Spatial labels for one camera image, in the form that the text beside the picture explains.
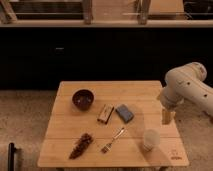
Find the wooden gripper block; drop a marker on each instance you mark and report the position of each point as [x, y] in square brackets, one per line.
[167, 116]

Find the silver metal fork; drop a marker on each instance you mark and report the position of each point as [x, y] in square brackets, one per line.
[108, 146]

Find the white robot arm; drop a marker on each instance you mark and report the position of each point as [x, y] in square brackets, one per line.
[186, 82]

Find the dark purple bowl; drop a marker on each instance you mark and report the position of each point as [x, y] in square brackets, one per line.
[83, 99]

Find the white paper cup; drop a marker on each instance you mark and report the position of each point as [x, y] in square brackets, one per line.
[151, 139]

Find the blue sponge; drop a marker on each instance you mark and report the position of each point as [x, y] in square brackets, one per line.
[124, 113]

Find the small wooden box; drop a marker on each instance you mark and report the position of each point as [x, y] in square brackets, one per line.
[105, 113]

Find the wooden folding table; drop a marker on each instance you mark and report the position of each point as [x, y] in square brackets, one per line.
[67, 124]

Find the brown pine cone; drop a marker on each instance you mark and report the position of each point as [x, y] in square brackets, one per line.
[81, 146]

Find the black bar on floor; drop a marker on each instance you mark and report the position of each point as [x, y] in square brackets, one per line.
[11, 153]

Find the wooden shelf frame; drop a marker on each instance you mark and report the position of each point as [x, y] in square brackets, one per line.
[106, 13]

